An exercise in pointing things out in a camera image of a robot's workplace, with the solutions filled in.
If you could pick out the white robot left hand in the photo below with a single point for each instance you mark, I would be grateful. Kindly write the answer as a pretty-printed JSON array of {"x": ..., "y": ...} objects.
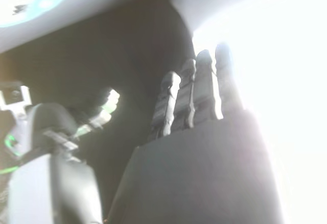
[{"x": 204, "y": 170}]

